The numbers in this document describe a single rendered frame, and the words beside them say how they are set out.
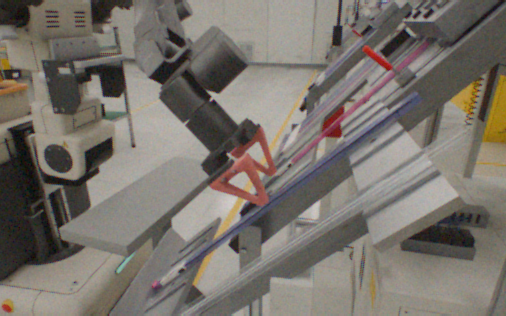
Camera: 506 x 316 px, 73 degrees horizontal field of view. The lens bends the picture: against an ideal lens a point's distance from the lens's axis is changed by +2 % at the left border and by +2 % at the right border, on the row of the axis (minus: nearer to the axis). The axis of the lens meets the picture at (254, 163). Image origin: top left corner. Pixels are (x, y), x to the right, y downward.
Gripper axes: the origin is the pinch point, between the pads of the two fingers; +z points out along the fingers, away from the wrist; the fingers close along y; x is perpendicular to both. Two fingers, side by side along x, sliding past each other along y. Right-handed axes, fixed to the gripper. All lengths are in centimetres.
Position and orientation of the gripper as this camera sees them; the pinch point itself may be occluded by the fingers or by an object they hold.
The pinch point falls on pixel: (266, 183)
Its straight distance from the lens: 50.7
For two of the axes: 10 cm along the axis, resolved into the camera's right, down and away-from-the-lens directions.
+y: 1.7, -3.9, 9.1
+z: 6.7, 7.2, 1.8
